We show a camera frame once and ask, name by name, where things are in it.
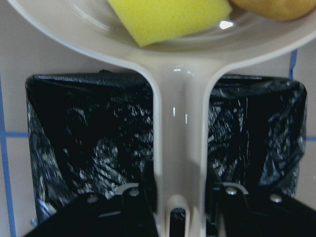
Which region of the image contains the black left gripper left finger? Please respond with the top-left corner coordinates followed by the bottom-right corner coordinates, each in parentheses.
top-left (26, 162), bottom-right (158, 237)

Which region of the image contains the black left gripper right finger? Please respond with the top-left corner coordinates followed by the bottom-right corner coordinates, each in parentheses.
top-left (206, 167), bottom-right (316, 237)

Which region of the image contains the beige plastic dustpan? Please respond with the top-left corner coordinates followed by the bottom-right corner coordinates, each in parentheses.
top-left (10, 0), bottom-right (316, 237)

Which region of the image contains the yellow potato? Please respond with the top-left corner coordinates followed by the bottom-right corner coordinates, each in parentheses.
top-left (231, 0), bottom-right (316, 21)

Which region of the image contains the black bag lined bin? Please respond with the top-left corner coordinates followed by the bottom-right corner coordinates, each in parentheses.
top-left (24, 70), bottom-right (308, 220)

